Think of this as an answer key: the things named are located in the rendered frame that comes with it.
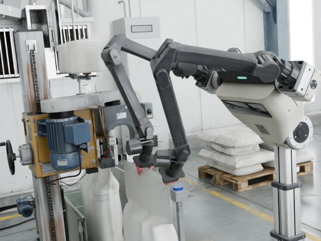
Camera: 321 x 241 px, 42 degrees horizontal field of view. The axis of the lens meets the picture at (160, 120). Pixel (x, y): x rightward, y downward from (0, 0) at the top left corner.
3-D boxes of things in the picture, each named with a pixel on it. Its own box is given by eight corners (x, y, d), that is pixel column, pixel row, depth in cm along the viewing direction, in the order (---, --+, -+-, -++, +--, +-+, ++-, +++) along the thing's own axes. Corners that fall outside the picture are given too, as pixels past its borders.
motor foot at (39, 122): (66, 136, 206) (64, 118, 204) (42, 139, 200) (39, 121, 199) (62, 133, 214) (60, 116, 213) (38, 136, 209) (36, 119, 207)
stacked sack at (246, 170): (265, 171, 499) (264, 161, 498) (235, 178, 481) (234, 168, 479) (231, 161, 558) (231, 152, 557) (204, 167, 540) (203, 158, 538)
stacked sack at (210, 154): (257, 155, 536) (257, 144, 534) (216, 165, 504) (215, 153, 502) (236, 150, 572) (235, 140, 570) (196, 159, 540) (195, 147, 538)
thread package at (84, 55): (109, 72, 200) (105, 36, 198) (74, 76, 193) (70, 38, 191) (98, 72, 215) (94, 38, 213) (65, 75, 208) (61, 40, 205)
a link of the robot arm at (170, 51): (161, 45, 134) (156, 32, 142) (152, 82, 142) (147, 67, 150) (284, 64, 146) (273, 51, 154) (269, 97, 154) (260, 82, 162)
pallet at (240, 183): (313, 171, 531) (313, 160, 529) (238, 192, 475) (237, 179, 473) (267, 160, 603) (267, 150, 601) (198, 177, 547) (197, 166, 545)
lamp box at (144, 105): (153, 118, 235) (152, 102, 234) (146, 119, 233) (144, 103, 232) (147, 117, 242) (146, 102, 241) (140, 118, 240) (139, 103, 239)
